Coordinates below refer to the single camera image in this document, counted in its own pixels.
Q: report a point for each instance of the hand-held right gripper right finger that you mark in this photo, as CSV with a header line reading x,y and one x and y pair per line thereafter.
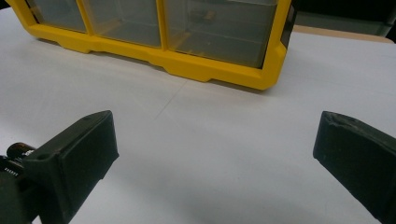
x,y
358,155

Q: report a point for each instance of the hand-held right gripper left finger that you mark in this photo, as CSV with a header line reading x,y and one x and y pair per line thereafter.
x,y
81,155

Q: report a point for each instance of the yellow and black organizer cabinet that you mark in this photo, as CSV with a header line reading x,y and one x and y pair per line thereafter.
x,y
186,63

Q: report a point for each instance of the wooden table board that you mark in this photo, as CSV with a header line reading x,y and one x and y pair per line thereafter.
x,y
339,33

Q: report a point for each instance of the set of clear drawers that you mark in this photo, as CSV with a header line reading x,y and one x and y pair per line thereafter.
x,y
124,25

